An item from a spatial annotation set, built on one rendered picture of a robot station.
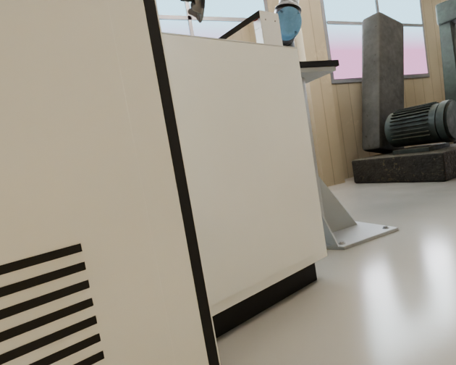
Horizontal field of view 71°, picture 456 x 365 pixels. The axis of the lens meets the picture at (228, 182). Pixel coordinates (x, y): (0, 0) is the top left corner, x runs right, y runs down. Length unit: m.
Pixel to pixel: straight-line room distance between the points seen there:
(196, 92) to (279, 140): 0.32
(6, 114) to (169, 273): 0.34
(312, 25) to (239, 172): 3.04
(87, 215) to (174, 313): 0.23
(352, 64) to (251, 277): 3.68
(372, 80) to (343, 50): 0.68
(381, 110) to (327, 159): 0.73
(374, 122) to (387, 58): 0.70
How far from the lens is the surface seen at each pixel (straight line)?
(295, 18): 1.52
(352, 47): 4.46
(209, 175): 0.85
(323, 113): 3.63
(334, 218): 1.76
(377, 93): 3.79
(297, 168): 1.09
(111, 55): 0.58
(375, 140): 3.69
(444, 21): 5.18
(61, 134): 0.53
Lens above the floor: 0.49
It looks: 4 degrees down
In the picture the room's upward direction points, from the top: 10 degrees counter-clockwise
